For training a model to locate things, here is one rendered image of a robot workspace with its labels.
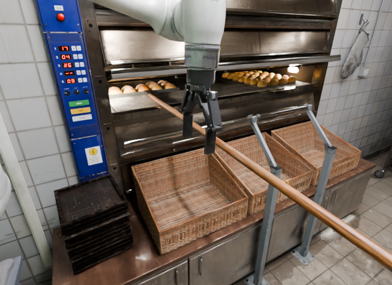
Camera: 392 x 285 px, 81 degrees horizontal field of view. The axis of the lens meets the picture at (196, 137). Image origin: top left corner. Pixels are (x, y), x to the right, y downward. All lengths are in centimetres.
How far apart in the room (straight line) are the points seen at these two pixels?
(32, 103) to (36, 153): 26
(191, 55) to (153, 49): 79
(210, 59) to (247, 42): 113
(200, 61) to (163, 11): 18
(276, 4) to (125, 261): 178
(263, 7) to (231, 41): 30
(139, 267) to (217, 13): 111
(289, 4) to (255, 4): 32
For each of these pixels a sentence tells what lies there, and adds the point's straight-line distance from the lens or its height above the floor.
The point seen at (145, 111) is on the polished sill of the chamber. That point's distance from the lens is 141.
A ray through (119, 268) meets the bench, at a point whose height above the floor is 58.
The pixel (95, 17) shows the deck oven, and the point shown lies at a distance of 130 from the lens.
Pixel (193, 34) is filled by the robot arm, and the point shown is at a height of 159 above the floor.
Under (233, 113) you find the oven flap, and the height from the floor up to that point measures 106.
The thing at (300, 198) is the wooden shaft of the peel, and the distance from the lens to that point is 68.
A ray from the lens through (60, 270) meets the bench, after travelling 140.
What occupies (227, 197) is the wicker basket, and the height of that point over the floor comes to 60.
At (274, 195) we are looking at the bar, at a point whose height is 78.
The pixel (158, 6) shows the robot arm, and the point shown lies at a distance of 71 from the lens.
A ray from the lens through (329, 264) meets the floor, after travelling 223.
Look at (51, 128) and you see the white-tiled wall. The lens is 136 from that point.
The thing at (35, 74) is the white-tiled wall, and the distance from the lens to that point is 130.
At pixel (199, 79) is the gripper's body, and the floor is 149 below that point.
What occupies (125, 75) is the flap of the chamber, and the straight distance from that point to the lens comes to 118.
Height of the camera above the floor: 159
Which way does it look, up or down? 24 degrees down
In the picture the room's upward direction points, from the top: straight up
